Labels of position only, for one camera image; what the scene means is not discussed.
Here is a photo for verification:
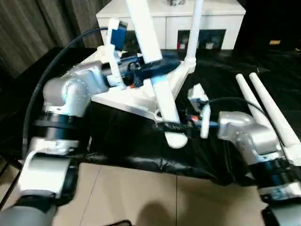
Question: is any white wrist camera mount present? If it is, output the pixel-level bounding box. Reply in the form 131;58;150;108
104;18;129;91
188;83;211;139

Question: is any black folding stand leg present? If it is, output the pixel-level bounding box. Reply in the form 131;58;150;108
0;157;24;201

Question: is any white plastic table top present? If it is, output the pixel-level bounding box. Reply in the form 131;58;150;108
90;46;196;123

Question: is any grey curtain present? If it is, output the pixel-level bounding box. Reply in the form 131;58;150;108
0;0;104;78

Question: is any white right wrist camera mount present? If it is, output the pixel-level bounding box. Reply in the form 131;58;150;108
188;83;211;139

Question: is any black work mat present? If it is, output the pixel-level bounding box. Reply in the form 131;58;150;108
0;46;301;186

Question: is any white cabinet with glass doors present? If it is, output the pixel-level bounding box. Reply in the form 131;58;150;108
96;0;246;51

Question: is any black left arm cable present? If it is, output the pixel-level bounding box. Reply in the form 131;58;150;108
22;27;110;165

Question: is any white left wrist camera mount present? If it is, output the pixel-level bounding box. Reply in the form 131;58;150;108
104;18;129;91

